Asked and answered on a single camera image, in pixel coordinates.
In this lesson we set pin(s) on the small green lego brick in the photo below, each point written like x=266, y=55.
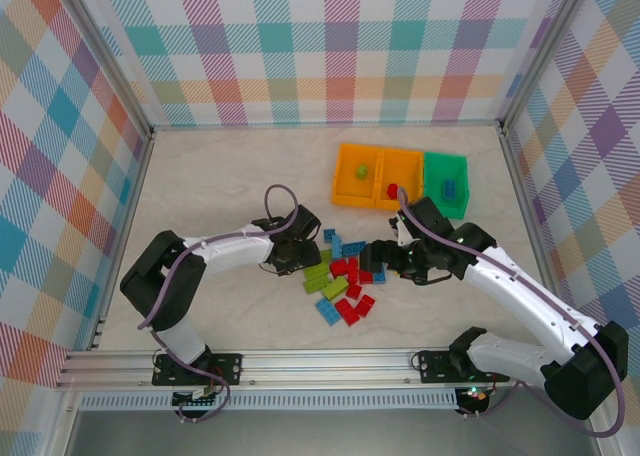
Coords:
x=361, y=172
x=326, y=256

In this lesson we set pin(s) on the small red lego brick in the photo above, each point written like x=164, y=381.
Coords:
x=354, y=291
x=365, y=277
x=392, y=191

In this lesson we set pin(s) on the long blue lego brick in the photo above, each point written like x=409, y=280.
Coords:
x=353, y=247

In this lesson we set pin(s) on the small blue lego brick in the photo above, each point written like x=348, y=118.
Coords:
x=329, y=234

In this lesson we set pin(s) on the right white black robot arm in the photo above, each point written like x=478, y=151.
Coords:
x=520, y=291

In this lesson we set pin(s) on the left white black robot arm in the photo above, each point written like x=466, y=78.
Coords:
x=225, y=248

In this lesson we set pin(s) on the green plastic bin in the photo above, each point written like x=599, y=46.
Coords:
x=432, y=176

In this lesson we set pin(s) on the orange plastic bin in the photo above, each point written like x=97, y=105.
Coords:
x=407, y=176
x=345, y=186

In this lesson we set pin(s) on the small green circuit board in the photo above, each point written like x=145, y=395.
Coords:
x=197, y=395

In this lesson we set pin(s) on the small controller board with LED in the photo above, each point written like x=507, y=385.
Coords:
x=477, y=396

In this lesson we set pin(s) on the aluminium frame rail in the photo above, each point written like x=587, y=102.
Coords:
x=536, y=226
x=325, y=126
x=127, y=226

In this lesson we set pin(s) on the wide aluminium mounting rail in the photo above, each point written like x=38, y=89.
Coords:
x=325, y=366

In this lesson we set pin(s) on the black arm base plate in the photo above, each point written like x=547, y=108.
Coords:
x=232, y=366
x=430, y=368

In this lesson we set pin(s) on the aluminium frame post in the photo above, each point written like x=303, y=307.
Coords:
x=62, y=426
x=542, y=51
x=112, y=51

